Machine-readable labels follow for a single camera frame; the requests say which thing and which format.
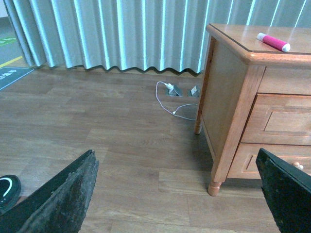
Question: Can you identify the pink marker with white caps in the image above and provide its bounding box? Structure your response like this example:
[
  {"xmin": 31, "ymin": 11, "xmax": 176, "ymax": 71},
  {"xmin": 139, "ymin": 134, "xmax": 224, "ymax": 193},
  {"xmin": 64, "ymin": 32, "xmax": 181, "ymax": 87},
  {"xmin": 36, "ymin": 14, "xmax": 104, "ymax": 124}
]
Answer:
[{"xmin": 257, "ymin": 33, "xmax": 291, "ymax": 52}]

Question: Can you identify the black sneaker with white stripe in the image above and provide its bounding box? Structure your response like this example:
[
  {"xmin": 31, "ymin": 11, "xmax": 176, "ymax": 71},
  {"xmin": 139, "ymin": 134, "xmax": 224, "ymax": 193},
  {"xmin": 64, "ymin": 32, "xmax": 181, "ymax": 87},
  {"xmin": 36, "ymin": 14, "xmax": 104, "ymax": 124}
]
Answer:
[{"xmin": 0, "ymin": 175, "xmax": 21, "ymax": 215}]

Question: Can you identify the grey pleated curtain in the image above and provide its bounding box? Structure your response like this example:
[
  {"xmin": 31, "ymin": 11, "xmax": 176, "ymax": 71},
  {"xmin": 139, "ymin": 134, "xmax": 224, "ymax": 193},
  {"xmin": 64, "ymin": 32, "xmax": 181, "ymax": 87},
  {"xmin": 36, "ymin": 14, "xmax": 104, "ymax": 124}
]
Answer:
[{"xmin": 4, "ymin": 0, "xmax": 311, "ymax": 73}]

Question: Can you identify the lower drawer wooden knob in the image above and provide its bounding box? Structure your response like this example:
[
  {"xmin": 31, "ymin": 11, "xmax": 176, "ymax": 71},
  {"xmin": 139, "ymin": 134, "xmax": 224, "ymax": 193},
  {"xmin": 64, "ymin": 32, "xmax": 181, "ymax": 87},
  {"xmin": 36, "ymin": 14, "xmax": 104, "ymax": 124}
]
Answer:
[{"xmin": 292, "ymin": 162, "xmax": 304, "ymax": 170}]

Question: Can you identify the grey floor sign mat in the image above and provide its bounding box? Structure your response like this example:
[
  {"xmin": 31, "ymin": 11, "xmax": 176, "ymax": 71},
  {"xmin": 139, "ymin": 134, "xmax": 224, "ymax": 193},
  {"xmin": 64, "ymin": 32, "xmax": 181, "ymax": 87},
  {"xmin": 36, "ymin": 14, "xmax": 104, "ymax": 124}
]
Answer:
[{"xmin": 0, "ymin": 67, "xmax": 35, "ymax": 90}]

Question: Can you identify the wooden nightstand cabinet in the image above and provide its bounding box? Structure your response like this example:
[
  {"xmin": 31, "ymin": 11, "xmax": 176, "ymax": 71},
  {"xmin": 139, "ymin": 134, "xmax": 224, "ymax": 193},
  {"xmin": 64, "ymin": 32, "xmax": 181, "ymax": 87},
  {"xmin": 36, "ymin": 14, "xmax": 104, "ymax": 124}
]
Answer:
[{"xmin": 194, "ymin": 23, "xmax": 311, "ymax": 196}]

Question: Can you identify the metal floor socket with plug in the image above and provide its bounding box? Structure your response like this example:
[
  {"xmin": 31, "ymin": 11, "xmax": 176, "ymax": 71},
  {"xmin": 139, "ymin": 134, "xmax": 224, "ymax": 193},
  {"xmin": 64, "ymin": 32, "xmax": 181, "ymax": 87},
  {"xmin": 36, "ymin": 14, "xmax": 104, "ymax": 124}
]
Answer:
[{"xmin": 165, "ymin": 83, "xmax": 182, "ymax": 97}]

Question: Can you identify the white charger cable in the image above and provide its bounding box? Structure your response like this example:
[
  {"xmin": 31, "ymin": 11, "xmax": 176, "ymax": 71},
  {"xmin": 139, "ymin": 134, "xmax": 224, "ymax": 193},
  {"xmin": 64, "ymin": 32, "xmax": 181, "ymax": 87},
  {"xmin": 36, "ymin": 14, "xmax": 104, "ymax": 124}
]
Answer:
[{"xmin": 155, "ymin": 81, "xmax": 198, "ymax": 121}]

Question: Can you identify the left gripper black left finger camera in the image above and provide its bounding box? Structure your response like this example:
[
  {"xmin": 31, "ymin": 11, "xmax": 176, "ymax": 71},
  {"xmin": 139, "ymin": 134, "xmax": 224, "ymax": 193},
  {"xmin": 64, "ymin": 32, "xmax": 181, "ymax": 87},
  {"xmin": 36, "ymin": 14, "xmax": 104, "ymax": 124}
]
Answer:
[{"xmin": 0, "ymin": 150, "xmax": 99, "ymax": 233}]

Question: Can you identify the metal floor socket right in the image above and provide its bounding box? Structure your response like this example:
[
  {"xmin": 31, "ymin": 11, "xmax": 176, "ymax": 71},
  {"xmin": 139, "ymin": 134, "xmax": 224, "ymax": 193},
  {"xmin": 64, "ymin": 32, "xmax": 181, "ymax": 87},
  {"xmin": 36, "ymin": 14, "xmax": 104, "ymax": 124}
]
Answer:
[{"xmin": 187, "ymin": 85, "xmax": 200, "ymax": 98}]

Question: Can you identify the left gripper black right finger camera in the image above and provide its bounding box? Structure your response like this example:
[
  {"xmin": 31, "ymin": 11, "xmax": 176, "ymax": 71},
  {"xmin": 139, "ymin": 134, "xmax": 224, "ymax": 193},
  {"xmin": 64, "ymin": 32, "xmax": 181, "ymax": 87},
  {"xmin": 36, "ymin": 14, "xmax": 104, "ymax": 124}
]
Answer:
[{"xmin": 256, "ymin": 148, "xmax": 311, "ymax": 233}]

